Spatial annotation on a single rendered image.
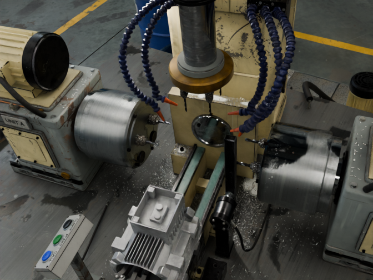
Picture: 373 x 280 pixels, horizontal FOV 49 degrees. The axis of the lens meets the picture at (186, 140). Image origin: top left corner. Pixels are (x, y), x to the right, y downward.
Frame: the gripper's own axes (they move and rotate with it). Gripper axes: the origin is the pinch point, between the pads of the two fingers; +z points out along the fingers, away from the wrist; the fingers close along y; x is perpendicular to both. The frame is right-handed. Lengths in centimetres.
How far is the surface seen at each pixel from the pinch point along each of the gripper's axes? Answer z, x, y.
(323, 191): 25.4, -0.4, -38.7
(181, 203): 8.6, -6.8, -4.9
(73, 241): -8.4, -2.8, 20.4
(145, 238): -2.9, -5.8, 0.8
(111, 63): 92, 38, 72
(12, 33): 40, -26, 61
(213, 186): 27.5, 17.1, -5.4
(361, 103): 112, 58, -50
